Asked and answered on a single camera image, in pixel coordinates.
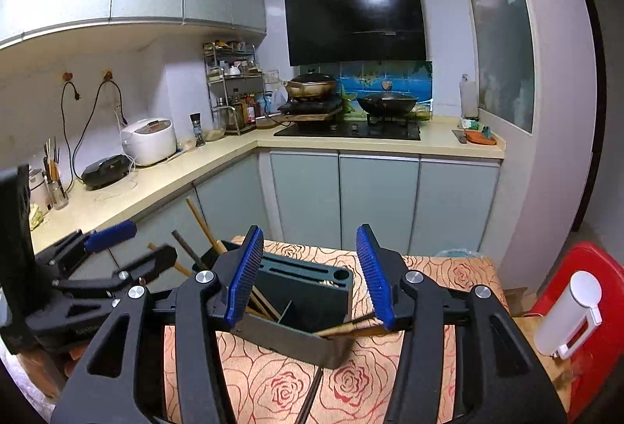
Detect dark brown chopstick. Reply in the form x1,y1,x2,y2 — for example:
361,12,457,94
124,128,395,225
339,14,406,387
184,197,274,319

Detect black chopstick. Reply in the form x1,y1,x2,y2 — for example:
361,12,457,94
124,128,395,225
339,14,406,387
295,367,324,424

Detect light bamboo chopstick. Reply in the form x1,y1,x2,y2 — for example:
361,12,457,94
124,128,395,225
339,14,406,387
147,242,191,277
319,279,344,287

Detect dark wooden chopstick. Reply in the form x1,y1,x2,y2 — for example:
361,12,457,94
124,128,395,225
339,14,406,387
171,230,207,271

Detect brown wooden chopstick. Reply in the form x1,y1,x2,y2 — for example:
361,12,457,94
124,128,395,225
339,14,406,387
314,312,374,337

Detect red chair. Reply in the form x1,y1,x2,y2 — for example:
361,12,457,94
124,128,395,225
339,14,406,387
530,241,623,421

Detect white electric kettle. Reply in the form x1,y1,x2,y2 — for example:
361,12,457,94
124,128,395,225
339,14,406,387
534,271,602,360

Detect metal utensil cup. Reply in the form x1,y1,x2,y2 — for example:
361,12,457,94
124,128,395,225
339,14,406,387
44,138,69,211

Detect rose pattern tablecloth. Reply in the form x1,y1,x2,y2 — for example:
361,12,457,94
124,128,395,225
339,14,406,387
163,235,509,424

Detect black countertop appliance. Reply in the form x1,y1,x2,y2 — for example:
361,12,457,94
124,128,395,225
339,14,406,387
82,154,131,190

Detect lower counter cabinets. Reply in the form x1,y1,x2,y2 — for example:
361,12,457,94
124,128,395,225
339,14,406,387
72,149,503,288

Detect white rice cooker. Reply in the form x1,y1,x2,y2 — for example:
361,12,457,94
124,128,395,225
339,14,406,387
121,118,177,167

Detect dark green utensil holder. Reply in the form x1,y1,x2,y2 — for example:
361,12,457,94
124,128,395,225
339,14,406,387
199,237,358,370

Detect pepper grinder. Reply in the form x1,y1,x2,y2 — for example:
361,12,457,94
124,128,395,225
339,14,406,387
189,112,205,147

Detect orange cloth on counter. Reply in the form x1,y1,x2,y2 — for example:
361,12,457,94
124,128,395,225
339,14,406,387
453,126,497,146

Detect black induction cooktop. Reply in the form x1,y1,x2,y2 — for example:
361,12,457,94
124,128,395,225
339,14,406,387
275,119,421,141

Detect white bottle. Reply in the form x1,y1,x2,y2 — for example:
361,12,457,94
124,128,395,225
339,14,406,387
459,75,479,120

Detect metal spice rack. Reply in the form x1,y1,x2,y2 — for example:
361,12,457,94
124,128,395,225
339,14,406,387
202,39,266,136

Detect black wok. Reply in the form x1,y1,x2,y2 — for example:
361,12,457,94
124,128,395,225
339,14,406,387
358,81,418,119

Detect frosted glass window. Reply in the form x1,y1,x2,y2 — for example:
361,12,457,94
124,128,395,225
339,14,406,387
471,0,535,132

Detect bronze pot with lid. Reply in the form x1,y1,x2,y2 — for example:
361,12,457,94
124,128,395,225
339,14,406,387
285,72,336,100

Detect black range hood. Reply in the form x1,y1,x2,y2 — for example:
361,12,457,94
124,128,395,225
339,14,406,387
285,0,427,67

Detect black power cable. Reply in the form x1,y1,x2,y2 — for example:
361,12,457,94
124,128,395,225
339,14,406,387
59,80,129,181

